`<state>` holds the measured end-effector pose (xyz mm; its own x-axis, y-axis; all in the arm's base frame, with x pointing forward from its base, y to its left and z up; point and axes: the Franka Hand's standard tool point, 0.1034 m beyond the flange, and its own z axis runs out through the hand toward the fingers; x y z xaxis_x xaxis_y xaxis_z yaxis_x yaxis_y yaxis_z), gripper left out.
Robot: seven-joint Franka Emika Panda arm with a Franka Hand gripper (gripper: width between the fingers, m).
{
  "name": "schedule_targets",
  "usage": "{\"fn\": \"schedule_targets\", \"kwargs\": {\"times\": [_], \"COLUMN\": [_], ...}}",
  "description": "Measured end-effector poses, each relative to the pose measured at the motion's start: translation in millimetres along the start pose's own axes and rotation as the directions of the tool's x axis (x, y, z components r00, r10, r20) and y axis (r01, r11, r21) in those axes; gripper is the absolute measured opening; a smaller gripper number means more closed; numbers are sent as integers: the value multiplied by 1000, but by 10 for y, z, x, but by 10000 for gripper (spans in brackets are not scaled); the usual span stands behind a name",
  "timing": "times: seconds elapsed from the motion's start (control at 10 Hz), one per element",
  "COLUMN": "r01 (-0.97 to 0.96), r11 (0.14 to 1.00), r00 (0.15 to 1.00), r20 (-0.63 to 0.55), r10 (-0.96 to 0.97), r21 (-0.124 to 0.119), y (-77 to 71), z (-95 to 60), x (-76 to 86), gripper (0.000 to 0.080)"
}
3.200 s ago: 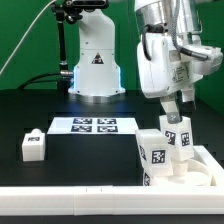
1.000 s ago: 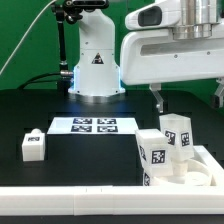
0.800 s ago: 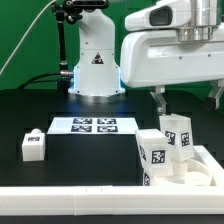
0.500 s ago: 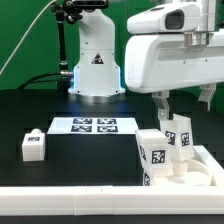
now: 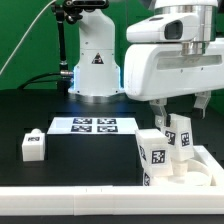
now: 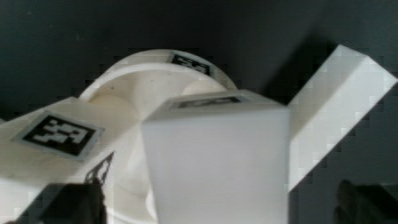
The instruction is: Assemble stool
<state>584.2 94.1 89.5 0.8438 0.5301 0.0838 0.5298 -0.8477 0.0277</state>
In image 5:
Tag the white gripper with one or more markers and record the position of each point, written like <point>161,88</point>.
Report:
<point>156,71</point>

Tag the white round stool seat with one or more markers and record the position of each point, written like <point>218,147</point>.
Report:
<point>186,173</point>

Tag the white fiducial marker sheet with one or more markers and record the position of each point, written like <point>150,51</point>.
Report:
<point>92,125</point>

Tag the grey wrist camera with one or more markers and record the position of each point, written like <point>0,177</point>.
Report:
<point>176,27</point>

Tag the white right fence rail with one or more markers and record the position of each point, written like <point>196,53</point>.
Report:
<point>203,155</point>

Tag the white fence rail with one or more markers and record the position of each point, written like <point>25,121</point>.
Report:
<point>110,200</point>
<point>203,155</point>

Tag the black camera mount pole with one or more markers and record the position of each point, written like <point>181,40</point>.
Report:
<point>92,75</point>

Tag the white front fence rail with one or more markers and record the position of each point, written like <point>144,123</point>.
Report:
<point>110,200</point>

